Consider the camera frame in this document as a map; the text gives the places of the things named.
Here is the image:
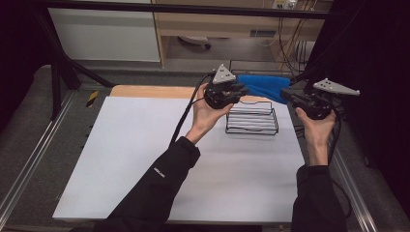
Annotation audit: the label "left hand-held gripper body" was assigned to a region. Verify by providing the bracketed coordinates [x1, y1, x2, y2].
[203, 63, 241, 110]

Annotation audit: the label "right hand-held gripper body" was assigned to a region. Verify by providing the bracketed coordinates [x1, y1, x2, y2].
[298, 77, 362, 121]

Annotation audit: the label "blue cloth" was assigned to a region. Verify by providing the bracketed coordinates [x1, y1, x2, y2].
[236, 74, 292, 105]

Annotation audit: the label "black wire rack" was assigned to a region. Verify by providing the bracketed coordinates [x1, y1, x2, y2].
[224, 59, 296, 136]

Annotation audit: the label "person's right hand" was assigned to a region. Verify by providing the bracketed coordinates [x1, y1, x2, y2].
[294, 106, 337, 148]

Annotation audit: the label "person's left hand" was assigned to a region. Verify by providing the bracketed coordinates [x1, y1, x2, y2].
[188, 82, 235, 143]

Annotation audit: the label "black metal stand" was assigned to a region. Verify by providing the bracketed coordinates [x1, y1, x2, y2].
[288, 57, 337, 98]
[32, 6, 115, 121]

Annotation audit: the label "white chair base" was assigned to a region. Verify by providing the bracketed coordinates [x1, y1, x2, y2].
[178, 36, 213, 50]

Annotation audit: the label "wooden desk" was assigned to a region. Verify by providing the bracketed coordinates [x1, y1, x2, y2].
[151, 0, 333, 71]

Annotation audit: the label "black curtain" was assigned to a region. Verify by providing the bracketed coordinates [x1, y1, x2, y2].
[307, 0, 410, 211]
[0, 0, 54, 133]

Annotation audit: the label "white power strip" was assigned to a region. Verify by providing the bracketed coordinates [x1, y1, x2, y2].
[272, 0, 298, 10]

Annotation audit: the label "white foam board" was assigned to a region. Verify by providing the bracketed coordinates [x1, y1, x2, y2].
[52, 96, 306, 224]

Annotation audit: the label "yellow black tape strip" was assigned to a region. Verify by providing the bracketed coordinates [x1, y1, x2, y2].
[85, 90, 100, 108]

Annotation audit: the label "white cabinet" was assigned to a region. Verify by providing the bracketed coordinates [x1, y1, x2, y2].
[47, 0, 161, 63]

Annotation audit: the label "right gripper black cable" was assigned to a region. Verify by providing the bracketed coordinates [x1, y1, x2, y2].
[327, 103, 353, 219]

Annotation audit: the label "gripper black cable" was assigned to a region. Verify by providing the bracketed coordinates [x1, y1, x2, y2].
[168, 72, 217, 148]
[327, 103, 353, 219]

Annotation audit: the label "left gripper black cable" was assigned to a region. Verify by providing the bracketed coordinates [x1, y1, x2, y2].
[168, 72, 217, 148]

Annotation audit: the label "hanging black cables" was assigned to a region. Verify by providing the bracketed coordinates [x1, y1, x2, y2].
[276, 15, 316, 77]

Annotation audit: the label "black frame crossbar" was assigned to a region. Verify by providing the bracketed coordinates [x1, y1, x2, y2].
[32, 0, 333, 20]

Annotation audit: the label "aluminium floor rail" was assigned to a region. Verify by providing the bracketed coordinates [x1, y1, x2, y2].
[332, 148, 379, 232]
[0, 91, 78, 223]

